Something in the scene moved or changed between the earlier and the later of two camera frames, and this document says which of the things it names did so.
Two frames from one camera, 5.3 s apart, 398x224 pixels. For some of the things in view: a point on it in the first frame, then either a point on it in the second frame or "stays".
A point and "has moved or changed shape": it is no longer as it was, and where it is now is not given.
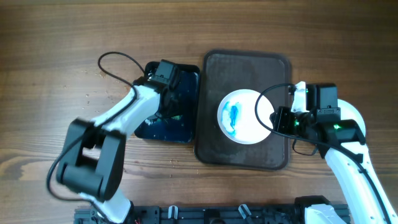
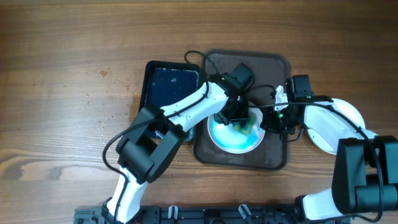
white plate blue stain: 237,116 has moved or changed shape
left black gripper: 177,101 → 244,112
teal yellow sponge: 176,117 has moved or changed shape
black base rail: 208,214 stays
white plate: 349,112 stays
